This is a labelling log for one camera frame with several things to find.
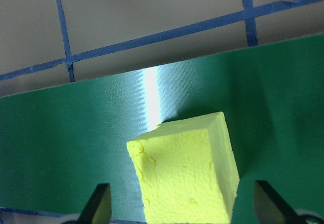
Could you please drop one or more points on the green belt conveyor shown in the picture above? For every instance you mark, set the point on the green belt conveyor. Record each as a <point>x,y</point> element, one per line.
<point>63,132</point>

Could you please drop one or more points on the yellow foam block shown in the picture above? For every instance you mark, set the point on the yellow foam block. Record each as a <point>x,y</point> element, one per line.
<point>182,173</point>

